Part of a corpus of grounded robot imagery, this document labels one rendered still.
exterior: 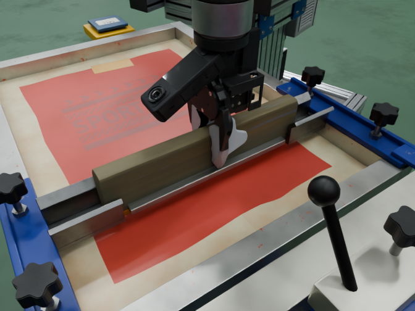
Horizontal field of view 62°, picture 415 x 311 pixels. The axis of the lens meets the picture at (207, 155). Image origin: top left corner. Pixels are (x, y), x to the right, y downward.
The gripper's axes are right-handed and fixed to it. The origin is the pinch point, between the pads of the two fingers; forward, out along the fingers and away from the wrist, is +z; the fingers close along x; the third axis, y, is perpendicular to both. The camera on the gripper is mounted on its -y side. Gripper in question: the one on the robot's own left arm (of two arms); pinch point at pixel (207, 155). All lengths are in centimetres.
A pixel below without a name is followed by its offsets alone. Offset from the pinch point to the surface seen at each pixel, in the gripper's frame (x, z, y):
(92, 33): 74, 6, 6
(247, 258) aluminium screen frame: -17.7, 1.8, -5.6
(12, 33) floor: 370, 101, 3
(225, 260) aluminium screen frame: -16.4, 1.8, -8.1
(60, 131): 27.8, 5.3, -17.2
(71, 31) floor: 339, 101, 56
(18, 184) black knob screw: 3.5, -5.2, -26.4
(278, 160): -3.0, 5.3, 13.5
